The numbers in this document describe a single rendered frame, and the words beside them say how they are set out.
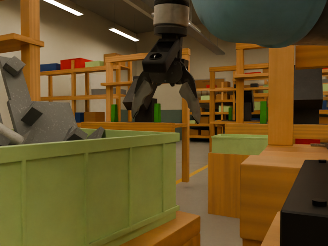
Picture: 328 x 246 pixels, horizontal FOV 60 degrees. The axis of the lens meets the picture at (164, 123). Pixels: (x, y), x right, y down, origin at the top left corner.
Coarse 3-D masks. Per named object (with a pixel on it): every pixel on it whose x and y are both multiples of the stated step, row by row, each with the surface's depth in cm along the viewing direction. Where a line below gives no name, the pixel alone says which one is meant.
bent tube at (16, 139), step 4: (0, 124) 51; (0, 128) 51; (4, 128) 52; (8, 128) 52; (0, 132) 51; (4, 132) 51; (8, 132) 52; (12, 132) 52; (16, 132) 54; (8, 136) 52; (12, 136) 52; (16, 136) 53; (20, 136) 54; (12, 140) 52; (16, 140) 52; (20, 140) 53; (8, 144) 52; (12, 144) 52; (16, 144) 53
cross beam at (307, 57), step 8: (296, 48) 114; (304, 48) 113; (312, 48) 111; (320, 48) 110; (296, 56) 114; (304, 56) 113; (312, 56) 111; (320, 56) 110; (296, 64) 114; (304, 64) 113; (312, 64) 112; (320, 64) 110
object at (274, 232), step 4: (276, 216) 41; (276, 220) 39; (272, 224) 38; (276, 224) 38; (272, 228) 36; (276, 228) 36; (268, 232) 35; (272, 232) 35; (276, 232) 35; (268, 236) 34; (272, 236) 34; (276, 236) 34; (264, 240) 33; (268, 240) 33; (272, 240) 33; (276, 240) 33; (264, 244) 32; (268, 244) 32; (272, 244) 32; (276, 244) 32
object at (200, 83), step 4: (196, 80) 1129; (200, 80) 1122; (204, 80) 1115; (208, 80) 1108; (216, 80) 1094; (220, 80) 1088; (224, 80) 1081; (196, 84) 1130; (200, 84) 1123; (204, 84) 1116; (208, 84) 1108; (216, 84) 1095; (200, 92) 1123; (204, 92) 1116; (208, 92) 1109; (216, 92) 1095; (220, 92) 1089; (200, 96) 1124
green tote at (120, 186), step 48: (48, 144) 34; (96, 144) 40; (144, 144) 48; (0, 192) 31; (48, 192) 35; (96, 192) 41; (144, 192) 49; (0, 240) 31; (48, 240) 35; (96, 240) 41
